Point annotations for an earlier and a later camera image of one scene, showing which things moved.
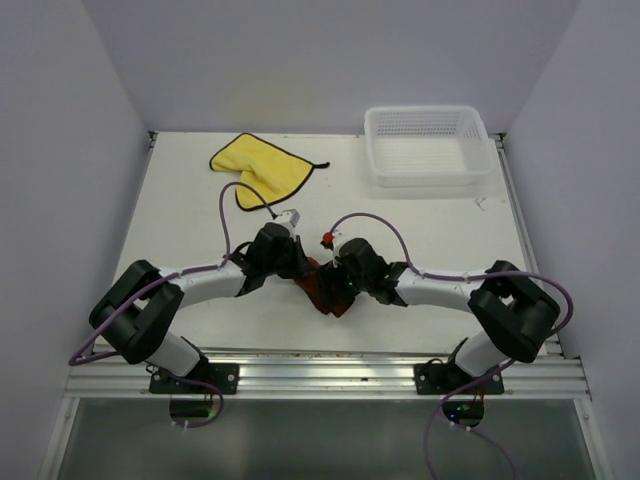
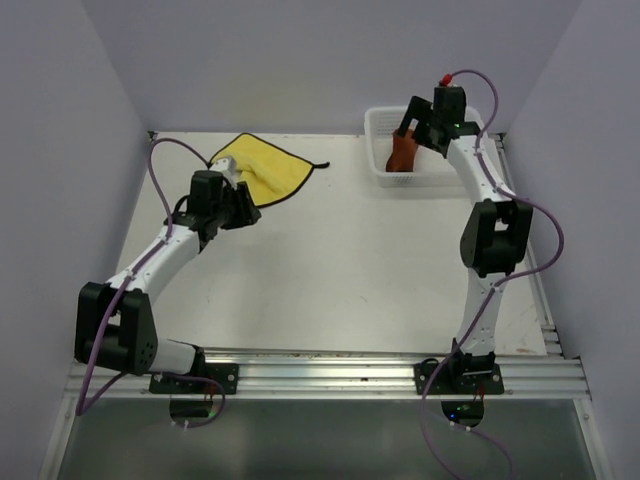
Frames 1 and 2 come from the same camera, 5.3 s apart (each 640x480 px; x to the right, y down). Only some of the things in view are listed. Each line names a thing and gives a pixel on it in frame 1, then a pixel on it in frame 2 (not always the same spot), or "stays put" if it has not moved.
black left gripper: [300, 259] → [248, 214]
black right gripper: [330, 274] → [417, 109]
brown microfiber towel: [310, 284] → [403, 152]
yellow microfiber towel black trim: [277, 174] stays put
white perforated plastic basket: [424, 146] stays put
